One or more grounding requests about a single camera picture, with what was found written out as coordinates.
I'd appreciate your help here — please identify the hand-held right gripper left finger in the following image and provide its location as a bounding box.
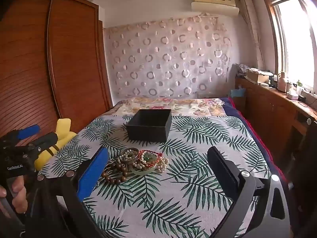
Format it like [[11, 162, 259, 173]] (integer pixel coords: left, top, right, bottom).
[[37, 147, 110, 238]]

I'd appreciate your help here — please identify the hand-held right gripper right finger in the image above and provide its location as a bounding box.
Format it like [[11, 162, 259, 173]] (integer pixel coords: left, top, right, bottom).
[[207, 146, 291, 238]]

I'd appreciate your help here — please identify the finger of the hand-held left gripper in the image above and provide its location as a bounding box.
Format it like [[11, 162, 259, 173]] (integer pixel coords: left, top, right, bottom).
[[27, 132, 59, 155], [7, 125, 40, 142]]

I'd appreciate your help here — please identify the brown wooden bead bracelet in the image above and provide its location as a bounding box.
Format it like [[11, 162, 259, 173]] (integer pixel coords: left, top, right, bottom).
[[101, 161, 128, 182]]

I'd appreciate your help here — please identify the cream bead bracelet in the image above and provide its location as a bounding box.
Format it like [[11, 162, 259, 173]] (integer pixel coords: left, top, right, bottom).
[[118, 148, 140, 164]]

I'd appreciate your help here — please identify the white pearl necklace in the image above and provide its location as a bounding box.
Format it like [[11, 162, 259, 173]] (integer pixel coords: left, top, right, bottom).
[[132, 156, 169, 174]]

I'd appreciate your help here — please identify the black box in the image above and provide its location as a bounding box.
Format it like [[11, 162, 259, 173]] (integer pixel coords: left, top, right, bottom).
[[126, 108, 172, 142]]

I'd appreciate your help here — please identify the person's left hand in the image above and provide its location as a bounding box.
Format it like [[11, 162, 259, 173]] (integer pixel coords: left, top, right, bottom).
[[0, 178, 27, 219]]

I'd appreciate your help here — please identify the yellow plush toy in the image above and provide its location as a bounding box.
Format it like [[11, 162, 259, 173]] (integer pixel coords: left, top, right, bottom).
[[34, 118, 77, 170]]

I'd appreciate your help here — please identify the leaf print blanket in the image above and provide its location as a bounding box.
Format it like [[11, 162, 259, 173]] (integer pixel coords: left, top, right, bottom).
[[37, 114, 273, 238]]

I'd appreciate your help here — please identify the floral quilt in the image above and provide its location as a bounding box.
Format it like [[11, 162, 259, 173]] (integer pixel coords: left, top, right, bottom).
[[106, 97, 227, 117]]

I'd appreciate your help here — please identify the wooden wardrobe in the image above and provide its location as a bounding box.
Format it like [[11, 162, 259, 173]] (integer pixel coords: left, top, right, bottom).
[[0, 0, 114, 139]]

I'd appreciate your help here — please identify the wooden cabinet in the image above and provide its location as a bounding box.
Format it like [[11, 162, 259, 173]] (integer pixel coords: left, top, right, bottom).
[[234, 76, 317, 174]]

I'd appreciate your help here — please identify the teal tissue box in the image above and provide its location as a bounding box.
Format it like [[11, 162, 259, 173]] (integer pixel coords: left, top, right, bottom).
[[230, 85, 246, 98]]

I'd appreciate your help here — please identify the patterned cloth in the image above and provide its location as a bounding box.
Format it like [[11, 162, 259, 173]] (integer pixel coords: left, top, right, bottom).
[[235, 63, 258, 77]]

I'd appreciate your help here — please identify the circle patterned sheer curtain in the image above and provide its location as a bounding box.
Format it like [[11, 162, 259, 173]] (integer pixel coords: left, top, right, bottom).
[[103, 13, 233, 100]]

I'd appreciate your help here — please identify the beige window curtain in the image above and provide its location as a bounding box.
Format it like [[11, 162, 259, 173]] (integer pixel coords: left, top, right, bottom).
[[239, 0, 265, 70]]

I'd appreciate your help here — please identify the window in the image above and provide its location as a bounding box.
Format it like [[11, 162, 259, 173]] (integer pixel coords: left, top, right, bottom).
[[263, 0, 317, 92]]

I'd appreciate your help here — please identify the cream air conditioner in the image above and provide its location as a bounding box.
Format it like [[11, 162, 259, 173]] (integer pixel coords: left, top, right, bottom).
[[191, 0, 240, 18]]

